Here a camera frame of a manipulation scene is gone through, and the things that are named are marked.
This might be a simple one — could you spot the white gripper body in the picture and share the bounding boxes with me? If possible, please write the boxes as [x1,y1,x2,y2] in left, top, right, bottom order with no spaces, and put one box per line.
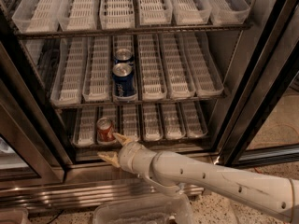
[118,142,156,177]

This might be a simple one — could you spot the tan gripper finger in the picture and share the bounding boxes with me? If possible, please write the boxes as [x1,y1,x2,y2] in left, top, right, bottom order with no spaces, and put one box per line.
[97,151,121,168]
[113,133,133,147]

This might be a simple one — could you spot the red coke can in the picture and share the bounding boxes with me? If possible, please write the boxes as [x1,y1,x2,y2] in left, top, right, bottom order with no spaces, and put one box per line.
[96,117,115,143]

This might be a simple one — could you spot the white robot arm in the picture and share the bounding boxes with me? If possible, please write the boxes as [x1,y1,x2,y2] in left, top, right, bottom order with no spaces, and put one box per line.
[98,133,299,224]

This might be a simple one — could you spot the bottom shelf tray three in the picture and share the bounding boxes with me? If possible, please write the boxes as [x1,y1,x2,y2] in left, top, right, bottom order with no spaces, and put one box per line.
[121,105,140,141]

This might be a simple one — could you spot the shelf tray three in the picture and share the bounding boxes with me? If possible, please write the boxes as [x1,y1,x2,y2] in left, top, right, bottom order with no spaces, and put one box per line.
[121,105,140,141]
[112,35,137,102]
[99,0,135,30]

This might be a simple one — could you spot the bottom shelf tray four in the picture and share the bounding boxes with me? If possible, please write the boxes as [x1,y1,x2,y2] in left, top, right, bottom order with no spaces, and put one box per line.
[142,104,163,141]

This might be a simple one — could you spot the shelf tray four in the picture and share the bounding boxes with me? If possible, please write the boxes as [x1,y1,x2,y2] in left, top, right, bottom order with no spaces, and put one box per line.
[142,104,163,141]
[137,35,167,101]
[137,0,173,26]

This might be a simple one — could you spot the bottom shelf tray two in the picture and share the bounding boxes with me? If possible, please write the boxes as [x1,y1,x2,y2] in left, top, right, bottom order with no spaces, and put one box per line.
[97,106,118,146]

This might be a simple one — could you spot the shelf tray two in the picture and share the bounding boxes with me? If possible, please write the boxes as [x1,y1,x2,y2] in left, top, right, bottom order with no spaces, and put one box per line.
[97,106,118,146]
[57,0,100,31]
[82,36,110,102]

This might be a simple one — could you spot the bottom shelf tray one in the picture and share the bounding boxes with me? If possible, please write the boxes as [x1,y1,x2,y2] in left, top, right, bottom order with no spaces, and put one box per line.
[73,107,97,148]

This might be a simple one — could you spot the shelf tray one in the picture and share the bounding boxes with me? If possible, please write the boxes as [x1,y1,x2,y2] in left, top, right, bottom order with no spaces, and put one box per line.
[50,37,88,106]
[73,107,97,148]
[12,0,62,34]

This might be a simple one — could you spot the bottom shelf tray five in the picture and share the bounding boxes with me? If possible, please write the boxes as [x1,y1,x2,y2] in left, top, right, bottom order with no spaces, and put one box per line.
[161,103,186,140]

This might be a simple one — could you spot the shelf tray five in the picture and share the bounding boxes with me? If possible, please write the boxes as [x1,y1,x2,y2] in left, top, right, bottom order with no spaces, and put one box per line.
[171,0,212,25]
[159,34,195,99]
[161,103,186,140]

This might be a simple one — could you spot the front blue pepsi can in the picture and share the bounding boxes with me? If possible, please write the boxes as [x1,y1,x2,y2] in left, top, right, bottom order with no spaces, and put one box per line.
[112,63,135,98]

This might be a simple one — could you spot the blue pepsi can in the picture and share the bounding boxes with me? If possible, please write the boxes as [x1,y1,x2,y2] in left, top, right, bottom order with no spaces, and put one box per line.
[114,49,134,66]
[112,63,135,98]

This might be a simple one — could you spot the middle shelf tray two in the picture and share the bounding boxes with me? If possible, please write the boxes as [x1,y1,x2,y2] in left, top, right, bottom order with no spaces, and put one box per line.
[82,36,110,102]

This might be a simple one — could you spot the bottom shelf tray six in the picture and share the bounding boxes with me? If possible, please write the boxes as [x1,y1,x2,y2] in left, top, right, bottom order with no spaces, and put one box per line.
[180,101,207,138]

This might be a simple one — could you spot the shelf tray six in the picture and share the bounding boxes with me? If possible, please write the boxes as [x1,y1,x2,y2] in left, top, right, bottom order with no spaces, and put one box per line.
[208,0,249,25]
[182,32,224,98]
[180,101,207,138]

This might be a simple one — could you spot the middle shelf tray four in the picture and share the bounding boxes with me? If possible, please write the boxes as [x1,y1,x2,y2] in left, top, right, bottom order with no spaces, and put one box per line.
[137,35,167,101]

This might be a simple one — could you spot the middle shelf tray one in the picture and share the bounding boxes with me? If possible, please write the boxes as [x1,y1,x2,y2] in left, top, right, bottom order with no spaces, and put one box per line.
[50,37,88,106]

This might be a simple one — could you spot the middle shelf tray five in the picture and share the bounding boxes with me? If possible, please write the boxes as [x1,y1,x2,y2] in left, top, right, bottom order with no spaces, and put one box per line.
[159,34,195,99]

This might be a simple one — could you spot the rear blue pepsi can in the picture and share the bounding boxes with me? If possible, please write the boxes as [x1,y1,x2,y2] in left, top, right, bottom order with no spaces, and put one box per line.
[114,49,134,66]

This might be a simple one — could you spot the stainless steel fridge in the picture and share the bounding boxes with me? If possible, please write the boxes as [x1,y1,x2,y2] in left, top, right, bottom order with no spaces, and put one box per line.
[0,0,299,213]

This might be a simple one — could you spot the middle shelf tray three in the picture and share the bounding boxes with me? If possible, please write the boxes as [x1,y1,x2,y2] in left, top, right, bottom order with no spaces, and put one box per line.
[112,35,137,102]

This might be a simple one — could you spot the middle shelf tray six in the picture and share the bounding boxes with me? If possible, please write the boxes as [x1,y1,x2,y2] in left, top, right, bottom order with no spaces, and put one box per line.
[182,32,224,98]

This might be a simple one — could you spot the top shelf tray three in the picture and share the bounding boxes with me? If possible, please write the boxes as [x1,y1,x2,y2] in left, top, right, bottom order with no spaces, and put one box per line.
[99,0,135,30]

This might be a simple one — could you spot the fridge glass door right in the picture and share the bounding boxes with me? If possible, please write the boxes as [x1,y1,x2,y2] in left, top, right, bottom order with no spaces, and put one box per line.
[210,0,299,167]

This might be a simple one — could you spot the top shelf tray two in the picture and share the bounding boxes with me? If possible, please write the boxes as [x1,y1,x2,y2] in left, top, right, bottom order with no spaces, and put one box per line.
[57,0,100,31]

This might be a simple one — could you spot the top shelf tray four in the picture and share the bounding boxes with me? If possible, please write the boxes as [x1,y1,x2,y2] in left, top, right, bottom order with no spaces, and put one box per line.
[137,0,173,26]

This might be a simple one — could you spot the top shelf tray five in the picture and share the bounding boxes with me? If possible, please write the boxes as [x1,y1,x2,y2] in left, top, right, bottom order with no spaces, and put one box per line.
[171,0,212,25]

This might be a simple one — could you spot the top shelf tray one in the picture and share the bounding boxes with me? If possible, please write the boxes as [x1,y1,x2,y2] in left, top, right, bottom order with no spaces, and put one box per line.
[12,0,62,34]

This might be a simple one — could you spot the top shelf tray six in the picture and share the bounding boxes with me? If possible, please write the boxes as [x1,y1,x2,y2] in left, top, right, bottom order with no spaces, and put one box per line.
[208,0,249,25]

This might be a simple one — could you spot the clear plastic bin on floor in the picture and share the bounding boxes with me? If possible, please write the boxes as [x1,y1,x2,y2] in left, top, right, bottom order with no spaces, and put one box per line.
[93,194,195,224]

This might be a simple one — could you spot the clear container bottom left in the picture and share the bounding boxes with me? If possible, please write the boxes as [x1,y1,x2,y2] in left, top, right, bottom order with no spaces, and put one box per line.
[0,208,31,224]

